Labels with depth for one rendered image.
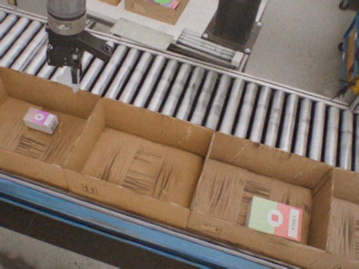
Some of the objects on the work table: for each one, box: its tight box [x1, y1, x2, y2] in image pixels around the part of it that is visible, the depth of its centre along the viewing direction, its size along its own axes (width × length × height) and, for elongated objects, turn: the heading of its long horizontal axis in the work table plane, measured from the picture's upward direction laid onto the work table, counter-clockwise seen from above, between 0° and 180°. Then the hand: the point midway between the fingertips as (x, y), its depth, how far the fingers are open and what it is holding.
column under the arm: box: [201, 0, 263, 56], centre depth 184 cm, size 26×26×33 cm
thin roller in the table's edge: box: [178, 38, 232, 61], centre depth 189 cm, size 2×28×2 cm, turn 64°
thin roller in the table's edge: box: [180, 36, 233, 57], centre depth 190 cm, size 2×28×2 cm, turn 64°
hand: (79, 81), depth 109 cm, fingers open, 5 cm apart
